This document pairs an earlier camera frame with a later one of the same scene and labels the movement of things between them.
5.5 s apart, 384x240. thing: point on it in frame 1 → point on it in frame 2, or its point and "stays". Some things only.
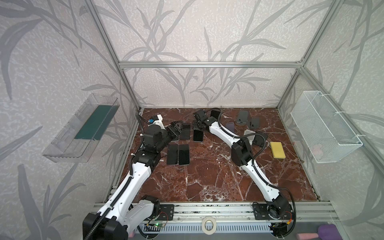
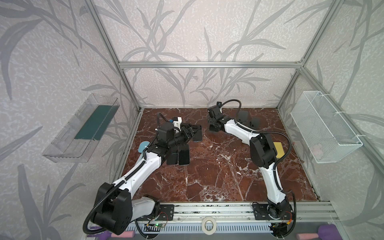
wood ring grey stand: (242, 118) stays
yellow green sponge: (277, 150) stays
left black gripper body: (173, 130) → (187, 132)
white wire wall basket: (325, 132) stays
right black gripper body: (199, 118) → (215, 122)
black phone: (198, 135) stays
